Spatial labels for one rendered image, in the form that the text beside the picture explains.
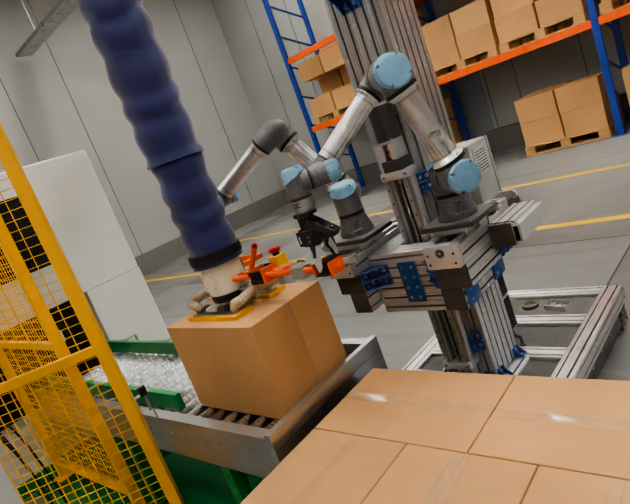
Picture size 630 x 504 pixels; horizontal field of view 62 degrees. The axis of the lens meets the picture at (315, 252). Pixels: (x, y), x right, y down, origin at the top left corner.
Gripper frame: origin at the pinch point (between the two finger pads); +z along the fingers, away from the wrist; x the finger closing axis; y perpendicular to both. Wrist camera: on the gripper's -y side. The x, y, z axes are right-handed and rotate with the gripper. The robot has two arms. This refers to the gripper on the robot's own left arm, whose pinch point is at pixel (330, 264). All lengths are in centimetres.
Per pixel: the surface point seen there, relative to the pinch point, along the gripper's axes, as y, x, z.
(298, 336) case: 28.4, 1.5, 27.6
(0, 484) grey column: 88, 99, 31
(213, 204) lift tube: 50, -1, -31
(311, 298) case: 28.4, -11.9, 17.8
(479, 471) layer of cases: -51, 26, 53
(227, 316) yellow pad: 49, 15, 11
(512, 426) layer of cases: -53, 6, 53
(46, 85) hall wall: 906, -366, -295
